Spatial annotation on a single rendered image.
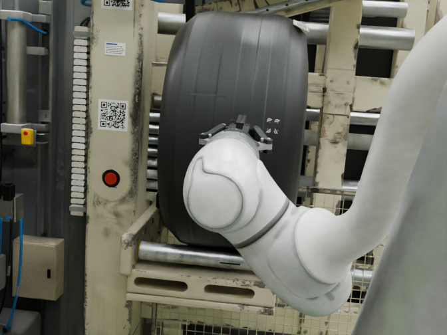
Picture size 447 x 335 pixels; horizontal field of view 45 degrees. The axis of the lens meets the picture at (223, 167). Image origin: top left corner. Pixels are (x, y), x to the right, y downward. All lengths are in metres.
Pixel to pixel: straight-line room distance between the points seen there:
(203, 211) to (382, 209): 0.21
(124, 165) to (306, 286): 0.75
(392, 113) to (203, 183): 0.24
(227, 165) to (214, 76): 0.48
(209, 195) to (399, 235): 0.37
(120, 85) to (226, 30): 0.31
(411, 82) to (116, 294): 1.11
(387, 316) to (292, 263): 0.40
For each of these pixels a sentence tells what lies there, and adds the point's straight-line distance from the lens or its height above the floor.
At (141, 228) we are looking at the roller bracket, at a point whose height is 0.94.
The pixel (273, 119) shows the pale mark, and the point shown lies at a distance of 1.10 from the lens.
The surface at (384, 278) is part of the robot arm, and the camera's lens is 0.33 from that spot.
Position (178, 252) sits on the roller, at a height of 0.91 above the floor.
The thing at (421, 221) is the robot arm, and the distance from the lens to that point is 0.30.
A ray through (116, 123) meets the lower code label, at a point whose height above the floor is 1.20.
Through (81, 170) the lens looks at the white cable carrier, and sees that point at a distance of 1.42.
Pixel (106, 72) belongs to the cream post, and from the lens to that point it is 1.36.
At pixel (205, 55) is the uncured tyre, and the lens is 1.16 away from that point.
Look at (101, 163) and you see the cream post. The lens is 1.39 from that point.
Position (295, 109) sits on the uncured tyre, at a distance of 1.13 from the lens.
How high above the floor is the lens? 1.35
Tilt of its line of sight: 10 degrees down
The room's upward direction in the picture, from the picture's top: 4 degrees clockwise
